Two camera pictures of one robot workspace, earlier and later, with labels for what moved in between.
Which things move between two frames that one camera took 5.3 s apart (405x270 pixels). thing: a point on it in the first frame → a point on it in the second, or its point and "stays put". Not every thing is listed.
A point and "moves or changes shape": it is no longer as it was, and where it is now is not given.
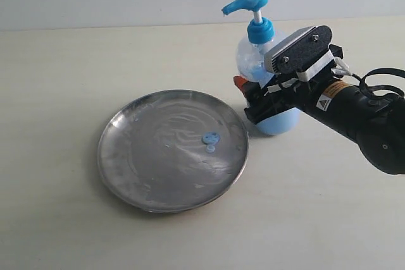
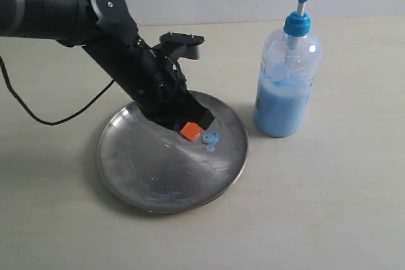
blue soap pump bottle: (250, 61) moves or changes shape
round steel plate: (173, 151) stays put
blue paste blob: (211, 138) stays put
